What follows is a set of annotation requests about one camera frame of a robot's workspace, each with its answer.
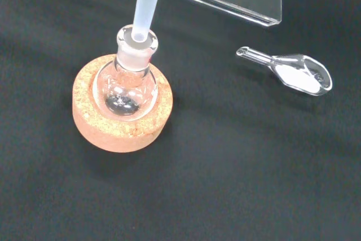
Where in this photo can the glass round-bottom flask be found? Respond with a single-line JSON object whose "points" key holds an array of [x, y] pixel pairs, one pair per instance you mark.
{"points": [[127, 88]]}

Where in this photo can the glass weighing funnel with powder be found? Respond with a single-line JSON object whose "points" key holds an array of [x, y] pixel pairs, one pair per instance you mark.
{"points": [[299, 76]]}

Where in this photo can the black cloth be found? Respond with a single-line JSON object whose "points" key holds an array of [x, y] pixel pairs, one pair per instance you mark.
{"points": [[225, 167]]}

